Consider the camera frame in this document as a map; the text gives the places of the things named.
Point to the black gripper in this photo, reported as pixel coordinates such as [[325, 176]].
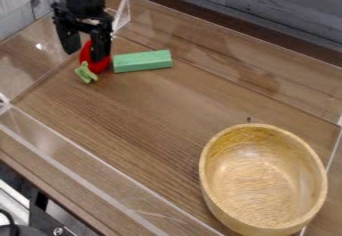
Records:
[[83, 16]]

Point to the red plush strawberry toy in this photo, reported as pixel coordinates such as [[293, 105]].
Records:
[[90, 69]]

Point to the green rectangular block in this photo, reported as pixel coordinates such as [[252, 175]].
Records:
[[142, 61]]

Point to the clear acrylic tray walls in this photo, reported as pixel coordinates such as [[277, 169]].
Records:
[[111, 148]]

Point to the wooden bowl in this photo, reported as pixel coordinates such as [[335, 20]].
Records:
[[262, 179]]

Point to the clear acrylic corner bracket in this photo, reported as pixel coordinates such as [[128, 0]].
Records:
[[121, 14]]

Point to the black metal table frame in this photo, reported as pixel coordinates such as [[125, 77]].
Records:
[[53, 219]]

